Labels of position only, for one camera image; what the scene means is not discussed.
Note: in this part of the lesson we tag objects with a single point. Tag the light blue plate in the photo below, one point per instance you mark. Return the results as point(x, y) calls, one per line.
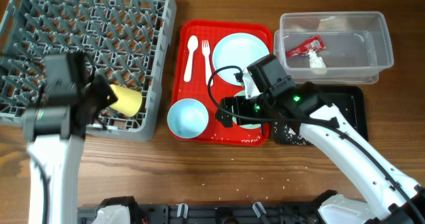
point(238, 49)

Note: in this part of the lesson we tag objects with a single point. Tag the grey dishwasher rack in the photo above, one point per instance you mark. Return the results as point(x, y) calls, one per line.
point(127, 39)

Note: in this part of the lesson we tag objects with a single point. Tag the green bowl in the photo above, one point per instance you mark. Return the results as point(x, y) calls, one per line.
point(247, 126)

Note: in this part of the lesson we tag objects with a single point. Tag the white napkin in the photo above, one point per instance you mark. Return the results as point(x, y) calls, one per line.
point(316, 63)

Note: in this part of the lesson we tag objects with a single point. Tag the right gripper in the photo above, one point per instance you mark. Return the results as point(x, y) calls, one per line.
point(240, 102)

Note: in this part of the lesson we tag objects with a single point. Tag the rice and food scraps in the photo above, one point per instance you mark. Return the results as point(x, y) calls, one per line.
point(284, 135)

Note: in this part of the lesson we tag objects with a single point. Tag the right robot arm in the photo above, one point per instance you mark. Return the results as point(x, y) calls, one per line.
point(390, 196)

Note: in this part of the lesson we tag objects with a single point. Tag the light blue small bowl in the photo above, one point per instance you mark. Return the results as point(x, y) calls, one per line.
point(188, 118)

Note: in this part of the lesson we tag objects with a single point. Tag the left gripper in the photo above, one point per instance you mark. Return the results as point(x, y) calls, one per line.
point(98, 87)

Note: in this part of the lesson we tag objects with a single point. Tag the white plastic fork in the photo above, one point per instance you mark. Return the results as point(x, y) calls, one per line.
point(206, 53)

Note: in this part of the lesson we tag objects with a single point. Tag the black waste tray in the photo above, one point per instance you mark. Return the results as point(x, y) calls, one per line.
point(350, 101)

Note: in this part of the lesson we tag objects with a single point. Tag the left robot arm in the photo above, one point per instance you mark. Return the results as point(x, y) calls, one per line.
point(55, 128)

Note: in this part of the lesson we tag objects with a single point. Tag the red sauce packet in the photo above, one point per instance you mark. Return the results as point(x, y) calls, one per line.
point(313, 43)

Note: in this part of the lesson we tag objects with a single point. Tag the clear plastic bin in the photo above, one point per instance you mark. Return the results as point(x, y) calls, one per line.
point(357, 46)

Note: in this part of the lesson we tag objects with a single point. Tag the yellow plastic cup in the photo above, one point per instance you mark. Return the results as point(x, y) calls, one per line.
point(129, 101)

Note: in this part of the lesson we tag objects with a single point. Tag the white plastic spoon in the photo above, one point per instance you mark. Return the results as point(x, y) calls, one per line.
point(192, 45)

